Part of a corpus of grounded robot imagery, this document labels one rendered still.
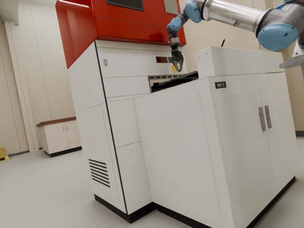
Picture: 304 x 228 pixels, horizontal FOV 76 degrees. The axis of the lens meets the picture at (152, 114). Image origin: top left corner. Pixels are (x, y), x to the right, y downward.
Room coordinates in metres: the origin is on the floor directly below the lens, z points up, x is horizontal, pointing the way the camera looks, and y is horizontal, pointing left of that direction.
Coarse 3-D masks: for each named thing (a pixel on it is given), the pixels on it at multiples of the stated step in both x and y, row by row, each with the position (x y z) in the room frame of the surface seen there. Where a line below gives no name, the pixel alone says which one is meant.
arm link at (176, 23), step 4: (176, 16) 1.37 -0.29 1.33; (180, 16) 1.34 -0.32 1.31; (172, 20) 1.32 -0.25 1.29; (176, 20) 1.32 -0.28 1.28; (180, 20) 1.32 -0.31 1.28; (184, 20) 1.35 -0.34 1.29; (172, 24) 1.32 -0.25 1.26; (176, 24) 1.32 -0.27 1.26; (180, 24) 1.33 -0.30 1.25; (172, 28) 1.35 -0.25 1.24; (176, 28) 1.34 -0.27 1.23; (172, 32) 1.40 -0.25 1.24; (176, 32) 1.40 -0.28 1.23
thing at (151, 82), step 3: (150, 81) 1.45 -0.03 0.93; (153, 81) 1.47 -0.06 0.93; (156, 81) 1.49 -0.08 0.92; (159, 81) 1.50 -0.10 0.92; (162, 81) 1.52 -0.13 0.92; (150, 84) 1.45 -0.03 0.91; (150, 87) 1.46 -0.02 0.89; (153, 87) 1.46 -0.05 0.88; (168, 87) 1.56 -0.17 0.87; (150, 90) 1.46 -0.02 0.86; (153, 90) 1.46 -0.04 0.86; (156, 90) 1.48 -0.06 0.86; (159, 90) 1.49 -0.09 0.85
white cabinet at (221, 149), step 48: (144, 96) 1.25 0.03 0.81; (192, 96) 0.94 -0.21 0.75; (240, 96) 1.01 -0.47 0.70; (288, 96) 1.43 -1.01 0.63; (144, 144) 1.33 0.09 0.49; (192, 144) 0.98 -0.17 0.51; (240, 144) 0.96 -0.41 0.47; (288, 144) 1.33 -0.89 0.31; (192, 192) 1.03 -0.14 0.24; (240, 192) 0.92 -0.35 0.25
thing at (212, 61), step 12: (204, 48) 0.92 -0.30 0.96; (216, 48) 0.93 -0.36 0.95; (228, 48) 1.00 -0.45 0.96; (204, 60) 0.93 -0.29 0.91; (216, 60) 0.92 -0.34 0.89; (228, 60) 0.98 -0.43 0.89; (240, 60) 1.06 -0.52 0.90; (252, 60) 1.14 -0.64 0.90; (204, 72) 0.94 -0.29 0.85; (216, 72) 0.91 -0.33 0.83; (228, 72) 0.97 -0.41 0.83; (240, 72) 1.04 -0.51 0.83; (252, 72) 1.13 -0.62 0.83; (264, 72) 1.23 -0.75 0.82
